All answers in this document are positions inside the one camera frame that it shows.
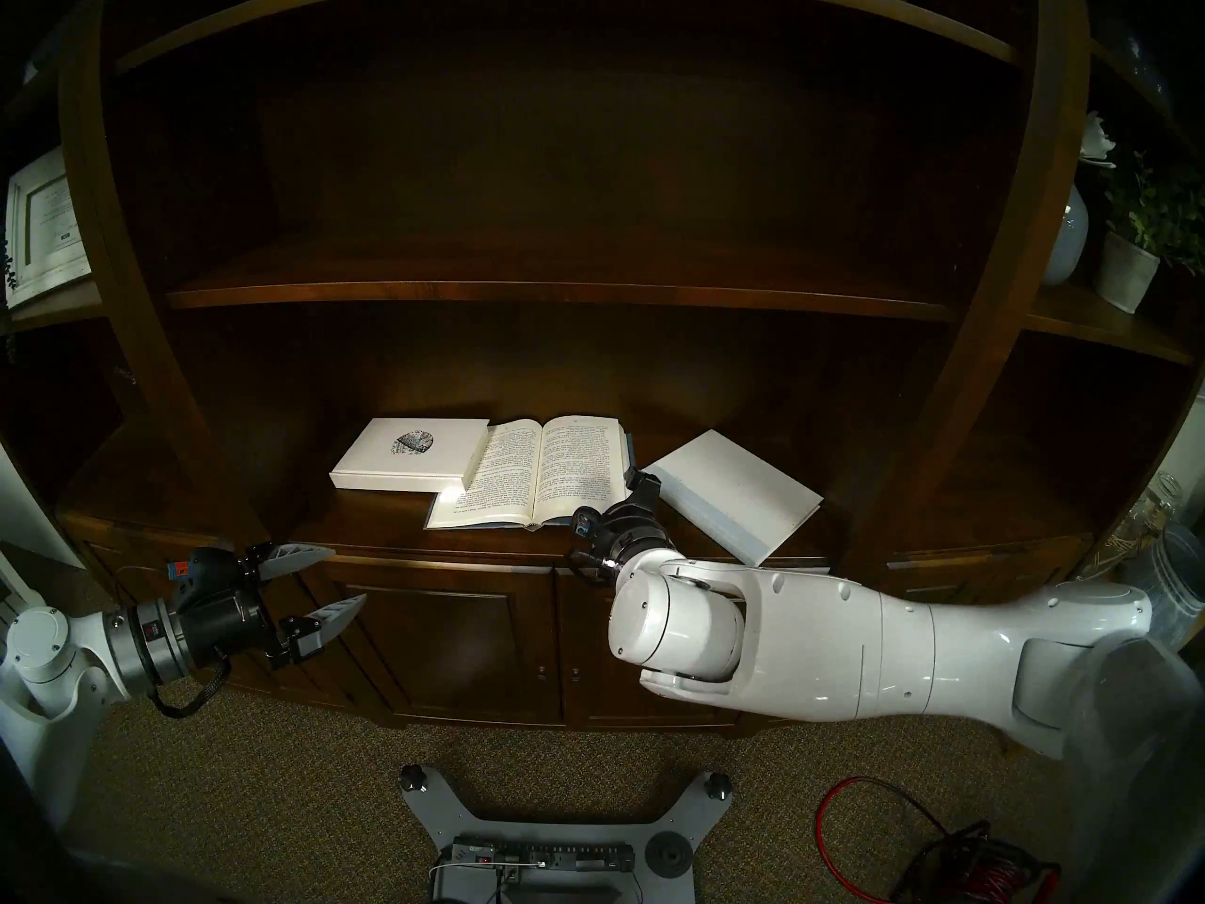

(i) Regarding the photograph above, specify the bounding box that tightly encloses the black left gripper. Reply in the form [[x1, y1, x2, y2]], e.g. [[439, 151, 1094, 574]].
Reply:
[[177, 539, 368, 669]]

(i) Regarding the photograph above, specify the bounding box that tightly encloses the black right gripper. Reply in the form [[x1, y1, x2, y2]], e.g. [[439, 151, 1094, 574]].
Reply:
[[598, 466, 667, 544]]

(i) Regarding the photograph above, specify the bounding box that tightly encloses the blue cover hardback book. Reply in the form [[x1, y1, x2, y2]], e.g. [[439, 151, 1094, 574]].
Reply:
[[424, 414, 647, 534]]

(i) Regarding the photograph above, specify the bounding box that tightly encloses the white book pale blue spine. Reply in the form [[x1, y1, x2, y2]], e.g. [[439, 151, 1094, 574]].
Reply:
[[643, 429, 826, 568]]

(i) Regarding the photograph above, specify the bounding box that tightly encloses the white book with round print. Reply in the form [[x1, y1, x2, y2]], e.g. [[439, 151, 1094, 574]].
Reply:
[[329, 417, 492, 494]]

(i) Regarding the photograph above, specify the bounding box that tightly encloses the dark brown wooden bookcase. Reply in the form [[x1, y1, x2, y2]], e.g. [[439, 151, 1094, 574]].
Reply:
[[0, 0, 1205, 735]]

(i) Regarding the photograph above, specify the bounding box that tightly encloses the white slatted chair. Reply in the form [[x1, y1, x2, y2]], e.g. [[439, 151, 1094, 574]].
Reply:
[[0, 544, 46, 630]]

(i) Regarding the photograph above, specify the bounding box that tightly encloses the black power strip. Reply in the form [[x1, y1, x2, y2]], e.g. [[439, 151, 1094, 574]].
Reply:
[[442, 836, 641, 880]]

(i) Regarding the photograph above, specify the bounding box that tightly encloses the round black rubber foot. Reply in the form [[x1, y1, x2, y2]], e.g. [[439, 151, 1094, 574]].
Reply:
[[645, 831, 693, 880]]

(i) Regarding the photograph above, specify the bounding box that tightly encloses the dark hanging bead plant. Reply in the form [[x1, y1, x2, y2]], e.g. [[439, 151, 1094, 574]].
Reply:
[[0, 234, 20, 366]]

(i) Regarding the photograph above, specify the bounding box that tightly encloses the white framed certificate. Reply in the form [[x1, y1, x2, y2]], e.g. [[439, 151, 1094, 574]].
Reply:
[[5, 147, 93, 310]]

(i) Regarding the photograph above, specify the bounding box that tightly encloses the clear glass jar with sticks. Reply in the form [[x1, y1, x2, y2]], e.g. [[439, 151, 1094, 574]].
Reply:
[[1073, 472, 1185, 588]]

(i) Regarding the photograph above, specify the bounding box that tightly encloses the white round vase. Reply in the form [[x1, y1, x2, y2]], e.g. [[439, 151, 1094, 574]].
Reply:
[[1040, 185, 1090, 287]]

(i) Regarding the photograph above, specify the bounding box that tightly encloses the green plant in white pot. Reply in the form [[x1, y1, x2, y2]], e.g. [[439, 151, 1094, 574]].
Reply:
[[1094, 149, 1205, 315]]

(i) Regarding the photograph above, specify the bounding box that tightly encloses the white artificial flower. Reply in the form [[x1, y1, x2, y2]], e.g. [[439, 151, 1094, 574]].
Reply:
[[1078, 111, 1118, 169]]

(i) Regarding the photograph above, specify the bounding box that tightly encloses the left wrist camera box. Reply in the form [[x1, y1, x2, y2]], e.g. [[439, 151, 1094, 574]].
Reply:
[[162, 546, 243, 597]]

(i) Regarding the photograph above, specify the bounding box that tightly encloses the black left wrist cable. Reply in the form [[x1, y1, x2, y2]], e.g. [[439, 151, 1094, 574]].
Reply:
[[146, 653, 232, 718]]

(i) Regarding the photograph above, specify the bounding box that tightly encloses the grey metal robot base plate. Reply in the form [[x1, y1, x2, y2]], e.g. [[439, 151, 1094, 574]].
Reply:
[[397, 766, 735, 904]]

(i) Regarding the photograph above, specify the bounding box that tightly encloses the red cable coil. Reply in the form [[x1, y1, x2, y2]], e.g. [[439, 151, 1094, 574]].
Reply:
[[814, 775, 1060, 904]]

